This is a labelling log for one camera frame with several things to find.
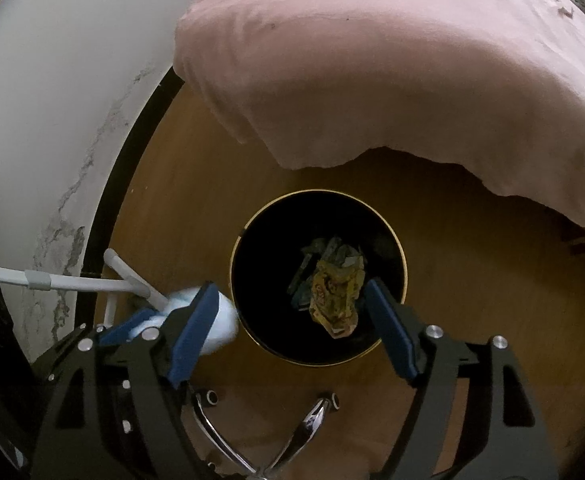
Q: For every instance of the blue and white wrapper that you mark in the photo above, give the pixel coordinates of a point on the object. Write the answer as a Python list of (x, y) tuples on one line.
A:
[(222, 325)]

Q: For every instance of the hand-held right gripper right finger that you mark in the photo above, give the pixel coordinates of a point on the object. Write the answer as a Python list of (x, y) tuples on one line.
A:
[(390, 330)]

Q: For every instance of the chrome chair base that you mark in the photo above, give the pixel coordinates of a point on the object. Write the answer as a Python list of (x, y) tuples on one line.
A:
[(305, 425)]

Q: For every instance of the clear plastic bag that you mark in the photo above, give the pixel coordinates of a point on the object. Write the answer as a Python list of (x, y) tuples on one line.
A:
[(342, 255)]

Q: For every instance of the yellow snack bag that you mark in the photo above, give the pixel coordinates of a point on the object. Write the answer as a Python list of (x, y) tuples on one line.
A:
[(335, 295)]

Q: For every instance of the pink blanket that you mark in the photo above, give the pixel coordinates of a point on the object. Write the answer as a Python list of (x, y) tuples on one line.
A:
[(372, 60)]

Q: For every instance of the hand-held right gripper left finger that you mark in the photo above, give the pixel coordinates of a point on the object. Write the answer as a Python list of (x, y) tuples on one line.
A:
[(192, 330)]

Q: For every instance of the black trash bin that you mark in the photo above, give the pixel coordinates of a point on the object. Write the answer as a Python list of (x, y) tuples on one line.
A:
[(272, 230)]

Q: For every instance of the white metal desk frame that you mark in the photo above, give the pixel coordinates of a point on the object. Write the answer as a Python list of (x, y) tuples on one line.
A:
[(72, 282)]

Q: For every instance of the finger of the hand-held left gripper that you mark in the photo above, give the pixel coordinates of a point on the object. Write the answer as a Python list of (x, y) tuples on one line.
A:
[(127, 324)]

